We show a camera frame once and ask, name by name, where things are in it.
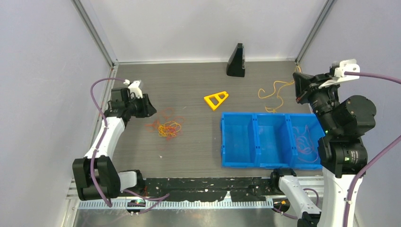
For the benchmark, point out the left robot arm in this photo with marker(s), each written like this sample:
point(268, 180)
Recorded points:
point(95, 175)

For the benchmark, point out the black wedge stand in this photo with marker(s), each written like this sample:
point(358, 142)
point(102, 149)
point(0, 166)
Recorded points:
point(236, 63)

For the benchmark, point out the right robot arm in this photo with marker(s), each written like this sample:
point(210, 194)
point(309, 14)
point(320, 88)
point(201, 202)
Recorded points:
point(341, 151)

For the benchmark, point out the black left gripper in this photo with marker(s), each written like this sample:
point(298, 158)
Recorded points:
point(147, 109)

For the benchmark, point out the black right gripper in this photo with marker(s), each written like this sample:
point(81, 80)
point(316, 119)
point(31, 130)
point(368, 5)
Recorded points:
point(302, 81)

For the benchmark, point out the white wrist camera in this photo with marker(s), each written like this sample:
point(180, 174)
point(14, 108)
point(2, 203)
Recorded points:
point(135, 88)
point(339, 69)

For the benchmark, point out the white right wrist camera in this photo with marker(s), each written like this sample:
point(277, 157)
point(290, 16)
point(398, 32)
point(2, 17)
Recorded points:
point(339, 69)

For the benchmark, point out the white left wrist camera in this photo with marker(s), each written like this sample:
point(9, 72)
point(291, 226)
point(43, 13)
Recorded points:
point(135, 88)

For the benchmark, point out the yellow triangular plastic frame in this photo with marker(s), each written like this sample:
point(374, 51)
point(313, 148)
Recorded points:
point(216, 99)

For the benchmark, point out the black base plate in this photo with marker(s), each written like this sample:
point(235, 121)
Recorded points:
point(207, 189)

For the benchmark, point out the blue three-compartment bin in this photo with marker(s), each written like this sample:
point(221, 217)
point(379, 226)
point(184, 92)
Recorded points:
point(268, 140)

